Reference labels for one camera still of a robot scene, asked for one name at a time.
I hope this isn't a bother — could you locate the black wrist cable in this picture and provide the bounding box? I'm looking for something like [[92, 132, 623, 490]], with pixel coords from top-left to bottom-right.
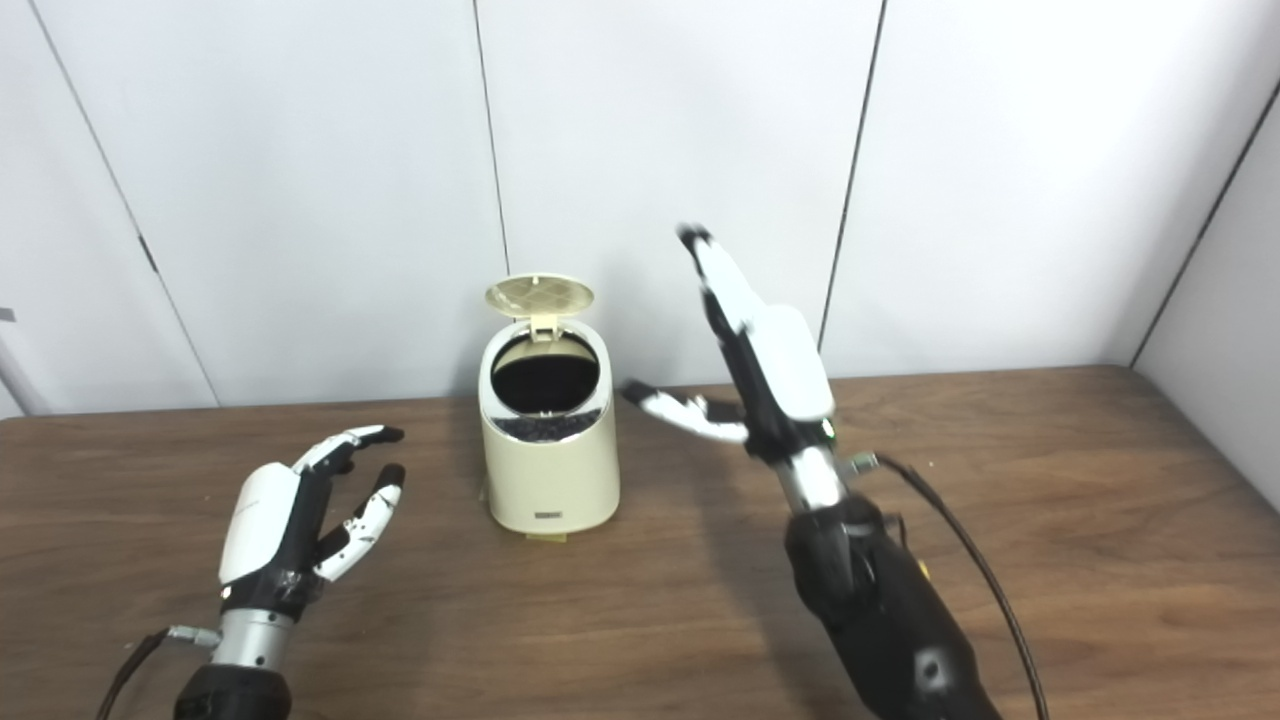
[[845, 452, 1051, 720], [95, 626, 221, 720]]

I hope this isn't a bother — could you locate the cream-colored bin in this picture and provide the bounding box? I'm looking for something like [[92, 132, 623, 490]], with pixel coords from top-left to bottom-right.
[[478, 274, 621, 538]]

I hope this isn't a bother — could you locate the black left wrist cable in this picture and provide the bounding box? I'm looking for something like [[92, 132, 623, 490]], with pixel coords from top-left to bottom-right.
[[95, 626, 221, 720]]

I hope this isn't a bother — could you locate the round cream bin lid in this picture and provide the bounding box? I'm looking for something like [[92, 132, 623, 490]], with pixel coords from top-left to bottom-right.
[[485, 274, 595, 343]]

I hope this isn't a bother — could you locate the white and black right hand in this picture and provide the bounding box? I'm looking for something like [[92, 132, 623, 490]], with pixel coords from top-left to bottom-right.
[[617, 223, 839, 466]]

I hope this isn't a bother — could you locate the white and black left hand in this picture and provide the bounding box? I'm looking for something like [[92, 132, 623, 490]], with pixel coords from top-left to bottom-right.
[[217, 425, 407, 616]]

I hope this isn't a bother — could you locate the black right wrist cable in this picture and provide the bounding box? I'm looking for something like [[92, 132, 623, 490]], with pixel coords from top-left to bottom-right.
[[845, 452, 1051, 720]]

